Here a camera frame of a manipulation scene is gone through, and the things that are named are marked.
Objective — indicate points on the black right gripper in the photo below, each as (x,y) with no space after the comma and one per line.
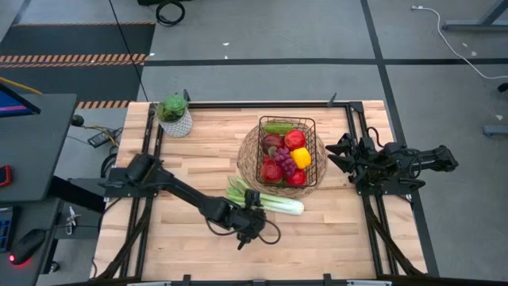
(363,159)

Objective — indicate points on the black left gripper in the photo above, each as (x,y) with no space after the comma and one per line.
(250,222)

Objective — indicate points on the yellow bell pepper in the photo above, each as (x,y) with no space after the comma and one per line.
(301,157)

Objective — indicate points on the crimson pomegranate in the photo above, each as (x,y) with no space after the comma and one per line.
(295,140)

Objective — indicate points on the large red tomato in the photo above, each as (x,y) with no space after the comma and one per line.
(271,172)

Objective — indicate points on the green cucumber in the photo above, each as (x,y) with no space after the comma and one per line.
(278,128)

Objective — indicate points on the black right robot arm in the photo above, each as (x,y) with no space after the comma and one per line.
(420,157)

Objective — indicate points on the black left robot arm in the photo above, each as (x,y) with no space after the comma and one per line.
(186,192)

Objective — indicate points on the celery stalk bunch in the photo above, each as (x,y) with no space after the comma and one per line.
(285,206)

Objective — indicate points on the purple grape bunch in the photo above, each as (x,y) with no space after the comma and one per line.
(285,159)

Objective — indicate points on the round woven placemat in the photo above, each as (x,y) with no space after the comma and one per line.
(246,159)

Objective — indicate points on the potted plant in patterned pot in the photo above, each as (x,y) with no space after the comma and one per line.
(176,123)

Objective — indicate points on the grey metal stand foot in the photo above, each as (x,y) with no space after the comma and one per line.
(496,130)
(468,27)

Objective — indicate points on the black power adapter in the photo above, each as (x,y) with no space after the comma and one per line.
(101,138)

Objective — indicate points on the white clips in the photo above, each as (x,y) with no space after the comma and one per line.
(71,218)

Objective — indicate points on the black round knob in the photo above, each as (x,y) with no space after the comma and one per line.
(77,120)

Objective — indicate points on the black computer mouse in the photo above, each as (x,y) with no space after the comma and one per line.
(27,246)

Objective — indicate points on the black desk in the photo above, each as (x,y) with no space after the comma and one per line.
(35,151)

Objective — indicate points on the keyboard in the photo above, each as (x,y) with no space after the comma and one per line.
(5,230)

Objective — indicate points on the red phone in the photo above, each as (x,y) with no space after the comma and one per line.
(4,176)

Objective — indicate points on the computer monitor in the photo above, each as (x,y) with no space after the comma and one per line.
(12,107)

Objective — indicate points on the black aluminium table frame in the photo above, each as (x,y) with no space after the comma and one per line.
(278,105)

